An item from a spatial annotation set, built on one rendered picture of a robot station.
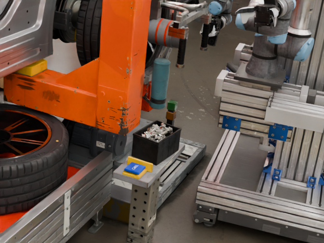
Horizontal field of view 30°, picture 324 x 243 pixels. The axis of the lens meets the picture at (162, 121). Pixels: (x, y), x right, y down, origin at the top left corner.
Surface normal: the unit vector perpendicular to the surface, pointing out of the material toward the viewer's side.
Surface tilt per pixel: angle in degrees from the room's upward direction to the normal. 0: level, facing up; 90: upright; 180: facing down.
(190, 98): 0
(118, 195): 0
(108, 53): 90
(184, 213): 0
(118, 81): 90
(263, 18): 90
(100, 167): 90
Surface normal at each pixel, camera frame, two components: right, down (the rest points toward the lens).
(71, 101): -0.40, 0.35
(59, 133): 0.10, -0.90
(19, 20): 0.91, 0.26
